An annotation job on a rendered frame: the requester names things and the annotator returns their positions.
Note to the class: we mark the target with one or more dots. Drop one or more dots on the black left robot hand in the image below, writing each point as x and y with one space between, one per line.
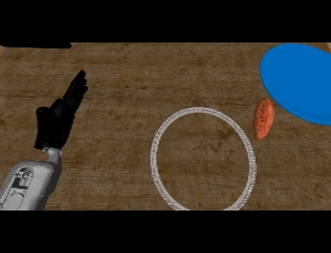
54 126

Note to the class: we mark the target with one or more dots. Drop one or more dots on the blue oval placemat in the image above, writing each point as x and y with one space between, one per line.
307 82

